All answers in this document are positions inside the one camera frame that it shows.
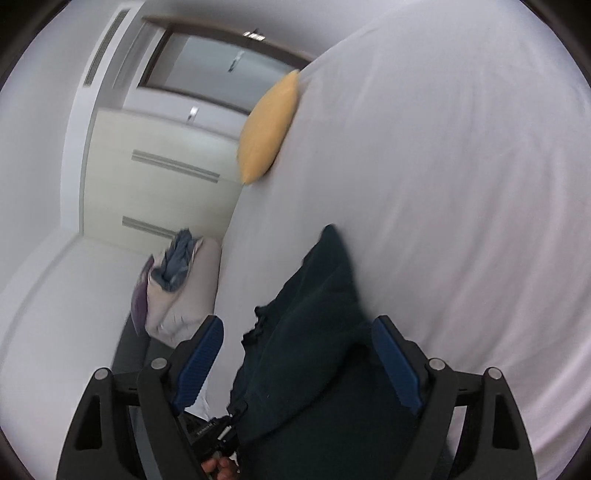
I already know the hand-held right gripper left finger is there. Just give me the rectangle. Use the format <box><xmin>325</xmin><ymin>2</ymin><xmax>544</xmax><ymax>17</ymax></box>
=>
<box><xmin>58</xmin><ymin>315</ymin><xmax>225</xmax><ymax>480</ymax></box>

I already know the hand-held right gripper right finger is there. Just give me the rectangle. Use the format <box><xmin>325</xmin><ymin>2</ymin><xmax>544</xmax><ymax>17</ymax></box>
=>
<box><xmin>372</xmin><ymin>315</ymin><xmax>536</xmax><ymax>480</ymax></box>

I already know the dark green knit sweater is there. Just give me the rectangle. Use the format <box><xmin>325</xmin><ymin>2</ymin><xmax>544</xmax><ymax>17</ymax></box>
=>
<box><xmin>226</xmin><ymin>224</ymin><xmax>430</xmax><ymax>480</ymax></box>

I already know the person's left hand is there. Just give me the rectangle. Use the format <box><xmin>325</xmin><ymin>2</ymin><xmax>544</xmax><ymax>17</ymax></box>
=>
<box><xmin>203</xmin><ymin>455</ymin><xmax>241</xmax><ymax>480</ymax></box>

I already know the folded white duvet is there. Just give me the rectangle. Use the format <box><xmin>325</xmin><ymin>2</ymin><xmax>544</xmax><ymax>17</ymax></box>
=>
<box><xmin>145</xmin><ymin>237</ymin><xmax>222</xmax><ymax>347</ymax></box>

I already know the purple cloth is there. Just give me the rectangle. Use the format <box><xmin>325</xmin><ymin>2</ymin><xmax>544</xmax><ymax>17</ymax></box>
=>
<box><xmin>130</xmin><ymin>256</ymin><xmax>155</xmax><ymax>335</ymax></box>

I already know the blue cloth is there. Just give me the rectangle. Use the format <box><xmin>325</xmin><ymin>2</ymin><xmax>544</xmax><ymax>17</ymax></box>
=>
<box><xmin>152</xmin><ymin>228</ymin><xmax>204</xmax><ymax>292</ymax></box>

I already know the cream wardrobe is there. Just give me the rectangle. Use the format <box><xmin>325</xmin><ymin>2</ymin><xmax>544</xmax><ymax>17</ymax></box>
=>
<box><xmin>82</xmin><ymin>108</ymin><xmax>250</xmax><ymax>259</ymax></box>

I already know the white bed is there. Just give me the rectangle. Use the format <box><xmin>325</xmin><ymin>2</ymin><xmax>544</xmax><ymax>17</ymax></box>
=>
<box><xmin>203</xmin><ymin>0</ymin><xmax>591</xmax><ymax>480</ymax></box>

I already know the yellow pillow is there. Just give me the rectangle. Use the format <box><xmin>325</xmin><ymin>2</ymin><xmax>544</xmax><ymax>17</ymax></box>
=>
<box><xmin>237</xmin><ymin>69</ymin><xmax>301</xmax><ymax>186</ymax></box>

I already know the brown framed door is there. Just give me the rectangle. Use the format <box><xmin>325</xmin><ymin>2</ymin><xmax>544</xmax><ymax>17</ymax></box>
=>
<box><xmin>139</xmin><ymin>16</ymin><xmax>317</xmax><ymax>116</ymax></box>

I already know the air vent grille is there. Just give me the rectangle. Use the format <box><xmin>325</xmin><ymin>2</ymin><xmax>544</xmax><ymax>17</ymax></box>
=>
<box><xmin>82</xmin><ymin>9</ymin><xmax>130</xmax><ymax>88</ymax></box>

